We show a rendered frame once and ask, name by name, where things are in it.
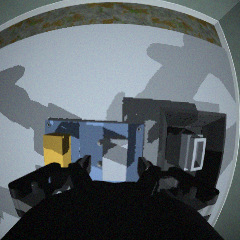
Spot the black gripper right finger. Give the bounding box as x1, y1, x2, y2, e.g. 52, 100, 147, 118
129, 157, 220, 221

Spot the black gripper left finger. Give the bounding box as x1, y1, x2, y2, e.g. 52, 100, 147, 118
8, 155, 101, 217

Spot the brass-yellow block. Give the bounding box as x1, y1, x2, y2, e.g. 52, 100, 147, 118
43, 133, 71, 167

